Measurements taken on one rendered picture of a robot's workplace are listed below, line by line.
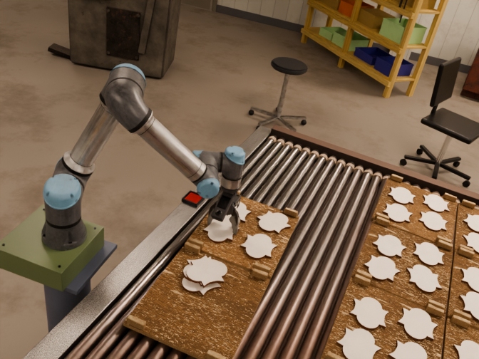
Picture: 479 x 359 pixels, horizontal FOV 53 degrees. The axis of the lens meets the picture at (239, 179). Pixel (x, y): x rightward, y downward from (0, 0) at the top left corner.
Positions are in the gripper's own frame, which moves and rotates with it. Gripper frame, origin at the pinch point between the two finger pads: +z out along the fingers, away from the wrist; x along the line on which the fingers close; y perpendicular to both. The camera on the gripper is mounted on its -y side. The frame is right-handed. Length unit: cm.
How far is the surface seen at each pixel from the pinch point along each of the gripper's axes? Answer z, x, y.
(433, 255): 1, -82, 31
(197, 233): 1.1, 7.6, -6.1
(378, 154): 90, -55, 298
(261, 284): 1.8, -23.6, -18.9
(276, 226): 0.0, -18.7, 14.0
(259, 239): 0.2, -15.2, 2.2
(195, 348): 2, -14, -54
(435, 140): 89, -107, 369
